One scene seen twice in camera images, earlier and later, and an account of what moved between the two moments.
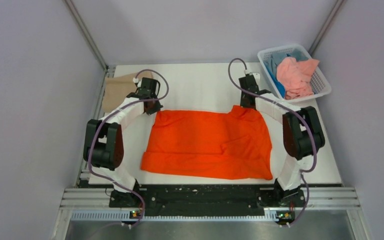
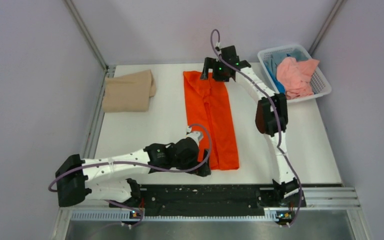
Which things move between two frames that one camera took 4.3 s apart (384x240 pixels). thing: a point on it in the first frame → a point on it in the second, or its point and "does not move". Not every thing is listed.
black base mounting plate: [206, 201] does not move
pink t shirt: [295, 77] does not move
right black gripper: [242, 103] → [211, 64]
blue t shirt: [279, 85] does not move
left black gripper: [155, 109] → [203, 171]
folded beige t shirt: [117, 88] does not move
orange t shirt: [232, 145] → [211, 115]
